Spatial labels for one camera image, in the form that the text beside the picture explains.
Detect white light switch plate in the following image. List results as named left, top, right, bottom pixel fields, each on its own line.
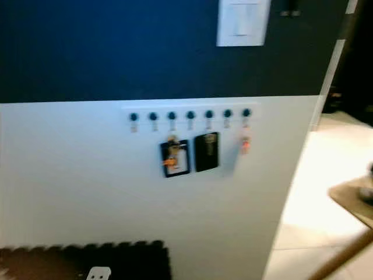
left=216, top=0, right=272, bottom=47

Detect brass key bunch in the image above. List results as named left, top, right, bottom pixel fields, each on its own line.
left=166, top=135, right=181, bottom=161

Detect plain black card holder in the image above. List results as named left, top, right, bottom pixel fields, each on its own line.
left=193, top=132, right=220, bottom=173

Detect orange key tag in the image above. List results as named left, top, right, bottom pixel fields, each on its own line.
left=240, top=125, right=252, bottom=155

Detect single silver key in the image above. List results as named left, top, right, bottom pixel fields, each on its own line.
left=205, top=134, right=216, bottom=157

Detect black wall knobs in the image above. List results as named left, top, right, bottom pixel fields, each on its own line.
left=280, top=0, right=302, bottom=17

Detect white hook rail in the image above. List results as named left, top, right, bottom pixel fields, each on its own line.
left=122, top=103, right=261, bottom=127

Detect black foam puzzle mat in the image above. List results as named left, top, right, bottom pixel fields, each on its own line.
left=0, top=240, right=173, bottom=280

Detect small white plastic piece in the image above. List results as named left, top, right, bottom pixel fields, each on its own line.
left=87, top=267, right=112, bottom=280

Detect black card holder orange print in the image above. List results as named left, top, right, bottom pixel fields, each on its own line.
left=159, top=139, right=191, bottom=178

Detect white wall corner trim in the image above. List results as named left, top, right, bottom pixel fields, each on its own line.
left=310, top=0, right=360, bottom=130

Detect dark door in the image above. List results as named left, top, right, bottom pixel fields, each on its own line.
left=322, top=0, right=373, bottom=128

